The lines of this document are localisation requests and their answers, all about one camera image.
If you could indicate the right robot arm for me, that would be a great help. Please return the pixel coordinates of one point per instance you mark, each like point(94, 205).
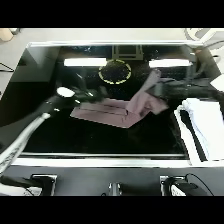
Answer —
point(186, 88)

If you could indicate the white garment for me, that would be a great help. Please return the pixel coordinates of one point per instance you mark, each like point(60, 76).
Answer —
point(210, 126)

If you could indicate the silver frame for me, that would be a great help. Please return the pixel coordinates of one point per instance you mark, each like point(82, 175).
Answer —
point(100, 162)

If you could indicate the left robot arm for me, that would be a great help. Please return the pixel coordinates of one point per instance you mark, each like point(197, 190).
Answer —
point(30, 126)

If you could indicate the mauve grey shirt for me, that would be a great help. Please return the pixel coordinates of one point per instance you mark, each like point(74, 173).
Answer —
point(110, 115)

